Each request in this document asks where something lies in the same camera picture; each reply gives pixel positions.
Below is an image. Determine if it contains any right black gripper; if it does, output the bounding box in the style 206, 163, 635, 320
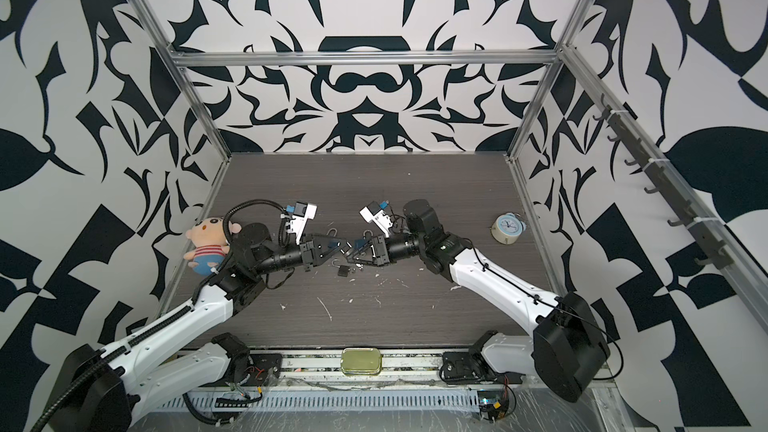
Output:
349, 234, 430, 269

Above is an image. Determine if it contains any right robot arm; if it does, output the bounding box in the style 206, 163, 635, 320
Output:
340, 199, 613, 403

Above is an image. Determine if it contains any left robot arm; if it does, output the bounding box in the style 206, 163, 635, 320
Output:
32, 199, 349, 431

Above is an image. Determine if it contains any left blue padlock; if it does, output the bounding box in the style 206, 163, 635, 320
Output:
326, 227, 338, 241

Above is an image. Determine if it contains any blue padlock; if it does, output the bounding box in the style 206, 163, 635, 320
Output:
354, 229, 373, 250
326, 227, 338, 241

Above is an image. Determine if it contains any right blue padlock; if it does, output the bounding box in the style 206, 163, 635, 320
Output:
354, 229, 373, 250

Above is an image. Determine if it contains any black padlock front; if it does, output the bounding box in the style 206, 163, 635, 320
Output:
331, 259, 356, 278

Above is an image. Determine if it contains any gold metal tin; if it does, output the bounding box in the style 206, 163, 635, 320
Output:
340, 347, 383, 376

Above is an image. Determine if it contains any plush doll striped shirt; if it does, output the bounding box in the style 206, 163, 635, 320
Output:
183, 217, 242, 277

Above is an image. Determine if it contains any cream blue alarm clock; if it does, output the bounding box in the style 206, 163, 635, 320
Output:
490, 212, 527, 245

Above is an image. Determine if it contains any small electronics board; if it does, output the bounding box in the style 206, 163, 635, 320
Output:
478, 388, 517, 423

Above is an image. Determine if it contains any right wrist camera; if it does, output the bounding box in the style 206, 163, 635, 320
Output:
360, 201, 393, 238

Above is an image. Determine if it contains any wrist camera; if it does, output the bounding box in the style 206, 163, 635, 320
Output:
360, 201, 393, 238
281, 202, 317, 244

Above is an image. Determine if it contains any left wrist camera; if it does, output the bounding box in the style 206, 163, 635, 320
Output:
281, 202, 317, 244

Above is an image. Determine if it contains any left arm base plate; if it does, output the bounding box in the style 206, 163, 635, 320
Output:
234, 352, 283, 387

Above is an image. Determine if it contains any white slotted cable duct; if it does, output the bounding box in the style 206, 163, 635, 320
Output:
189, 389, 480, 413

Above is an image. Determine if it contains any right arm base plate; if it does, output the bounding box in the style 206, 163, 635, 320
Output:
438, 352, 525, 385

